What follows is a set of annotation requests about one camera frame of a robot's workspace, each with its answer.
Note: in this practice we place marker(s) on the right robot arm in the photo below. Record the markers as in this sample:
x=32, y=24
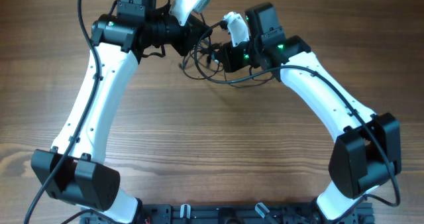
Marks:
x=367, y=150

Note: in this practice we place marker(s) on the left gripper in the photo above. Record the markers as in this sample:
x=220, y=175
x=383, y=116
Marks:
x=193, y=32

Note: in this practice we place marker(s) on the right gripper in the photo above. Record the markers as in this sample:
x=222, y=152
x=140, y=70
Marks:
x=220, y=57

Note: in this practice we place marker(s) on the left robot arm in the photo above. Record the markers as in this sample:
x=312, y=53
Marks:
x=73, y=170

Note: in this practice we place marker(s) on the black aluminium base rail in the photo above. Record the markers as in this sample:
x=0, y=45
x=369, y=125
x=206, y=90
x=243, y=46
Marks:
x=284, y=213

